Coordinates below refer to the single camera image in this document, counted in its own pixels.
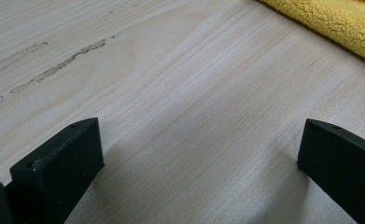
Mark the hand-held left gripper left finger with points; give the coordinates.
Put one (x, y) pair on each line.
(60, 168)

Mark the streaks of spilled liquid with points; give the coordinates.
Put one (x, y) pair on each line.
(58, 65)

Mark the yellow fleece cloth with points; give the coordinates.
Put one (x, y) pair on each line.
(335, 21)

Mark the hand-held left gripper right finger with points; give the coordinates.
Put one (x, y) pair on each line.
(342, 161)

